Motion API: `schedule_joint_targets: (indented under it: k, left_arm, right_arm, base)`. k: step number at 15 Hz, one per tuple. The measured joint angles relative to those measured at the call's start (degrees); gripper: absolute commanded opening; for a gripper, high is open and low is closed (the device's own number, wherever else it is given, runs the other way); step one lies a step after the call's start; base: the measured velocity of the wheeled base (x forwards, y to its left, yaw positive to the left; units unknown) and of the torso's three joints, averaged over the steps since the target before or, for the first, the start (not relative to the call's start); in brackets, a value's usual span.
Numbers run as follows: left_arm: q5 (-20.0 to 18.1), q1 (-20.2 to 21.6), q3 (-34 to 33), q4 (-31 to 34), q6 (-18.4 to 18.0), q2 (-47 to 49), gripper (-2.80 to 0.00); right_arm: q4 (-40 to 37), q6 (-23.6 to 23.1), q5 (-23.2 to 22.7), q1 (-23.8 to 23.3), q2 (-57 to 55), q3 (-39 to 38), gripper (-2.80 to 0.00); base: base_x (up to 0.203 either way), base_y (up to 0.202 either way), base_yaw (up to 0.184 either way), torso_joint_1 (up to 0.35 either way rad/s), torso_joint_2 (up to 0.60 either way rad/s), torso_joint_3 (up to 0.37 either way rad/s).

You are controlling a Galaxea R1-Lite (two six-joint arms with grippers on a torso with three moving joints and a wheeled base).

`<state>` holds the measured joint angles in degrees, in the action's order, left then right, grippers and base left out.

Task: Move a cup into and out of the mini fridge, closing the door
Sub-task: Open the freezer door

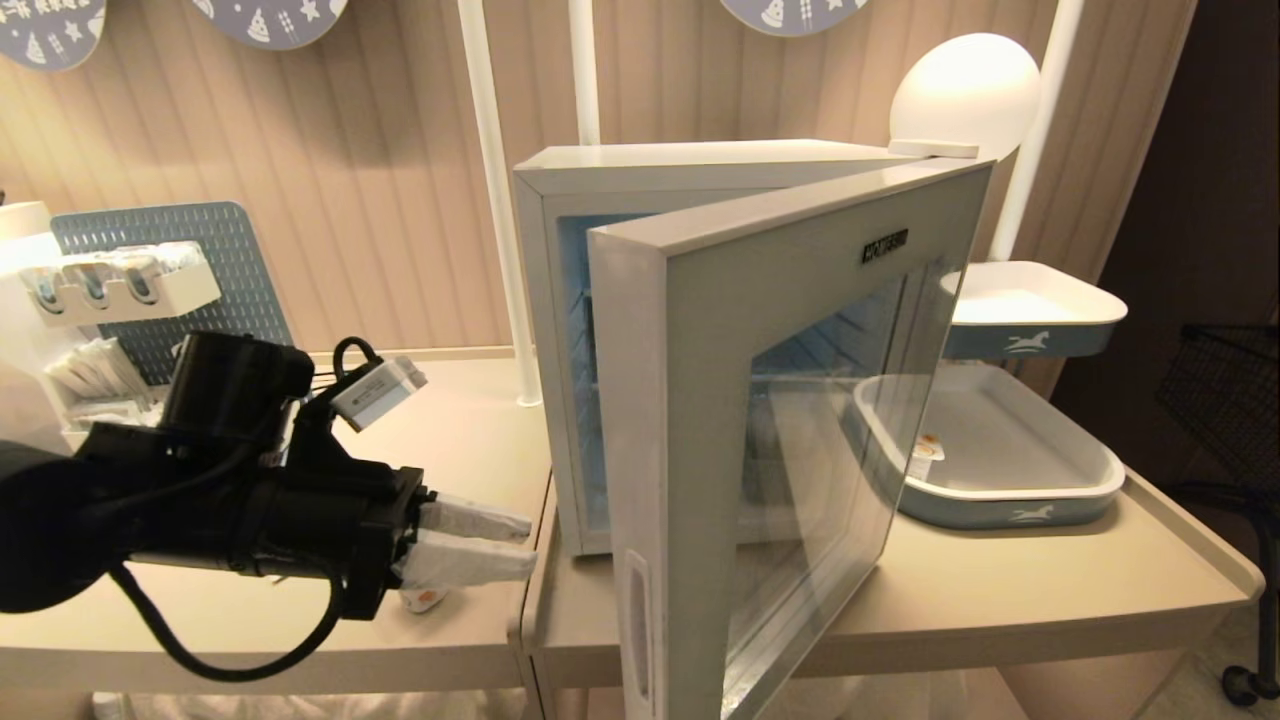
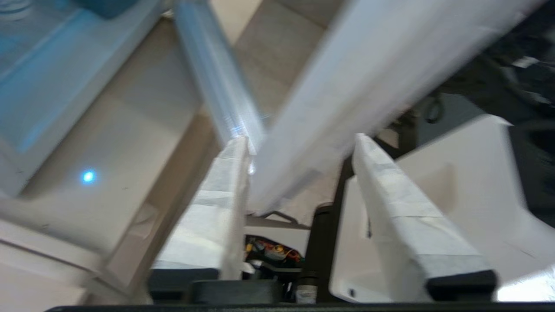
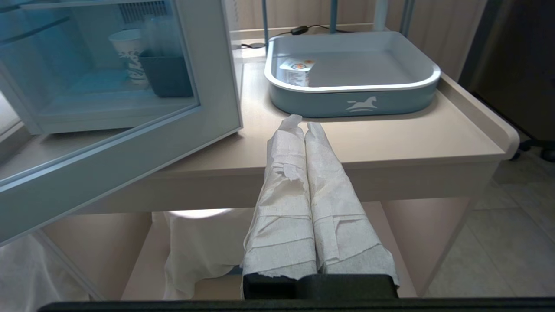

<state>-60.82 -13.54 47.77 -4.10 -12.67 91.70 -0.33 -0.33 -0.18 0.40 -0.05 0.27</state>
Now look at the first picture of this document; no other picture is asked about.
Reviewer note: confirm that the white blue tray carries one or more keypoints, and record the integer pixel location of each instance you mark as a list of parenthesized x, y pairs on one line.
[(1030, 315), (1010, 470)]

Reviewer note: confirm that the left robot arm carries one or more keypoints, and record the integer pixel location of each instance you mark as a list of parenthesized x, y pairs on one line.
[(60, 520)]

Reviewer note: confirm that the white dome lamp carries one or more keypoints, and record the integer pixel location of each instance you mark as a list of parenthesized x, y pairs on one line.
[(965, 95)]

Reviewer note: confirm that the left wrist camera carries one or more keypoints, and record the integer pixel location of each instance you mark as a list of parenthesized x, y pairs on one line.
[(375, 392)]

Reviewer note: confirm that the white pole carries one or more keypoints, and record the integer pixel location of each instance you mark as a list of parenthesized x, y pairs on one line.
[(1040, 130), (584, 70), (497, 200)]

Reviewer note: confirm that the white pegboard shelf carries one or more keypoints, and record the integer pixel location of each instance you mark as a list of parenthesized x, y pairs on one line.
[(130, 290)]

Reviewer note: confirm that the mini fridge glass door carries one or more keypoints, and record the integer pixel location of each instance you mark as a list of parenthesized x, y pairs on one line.
[(700, 400)]

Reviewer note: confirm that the white cup orange print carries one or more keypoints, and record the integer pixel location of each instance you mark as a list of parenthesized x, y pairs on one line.
[(925, 458), (424, 600)]

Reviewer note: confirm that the white mini fridge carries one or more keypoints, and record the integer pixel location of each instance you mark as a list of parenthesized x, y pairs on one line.
[(560, 300)]

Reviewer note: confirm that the blue round wall decoration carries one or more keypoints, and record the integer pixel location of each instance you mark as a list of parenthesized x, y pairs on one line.
[(270, 20), (45, 30), (795, 15)]

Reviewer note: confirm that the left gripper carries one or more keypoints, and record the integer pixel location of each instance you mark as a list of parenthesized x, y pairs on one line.
[(330, 520)]

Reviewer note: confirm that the blue pegboard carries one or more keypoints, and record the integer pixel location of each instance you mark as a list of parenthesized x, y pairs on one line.
[(235, 280)]

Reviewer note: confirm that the white packets in holder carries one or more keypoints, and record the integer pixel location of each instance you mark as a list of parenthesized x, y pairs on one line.
[(95, 375)]

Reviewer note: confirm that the white container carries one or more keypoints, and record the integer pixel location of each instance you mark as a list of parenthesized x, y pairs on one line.
[(20, 320)]

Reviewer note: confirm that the black caster wheel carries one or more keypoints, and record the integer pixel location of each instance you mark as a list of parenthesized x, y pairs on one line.
[(1245, 685)]

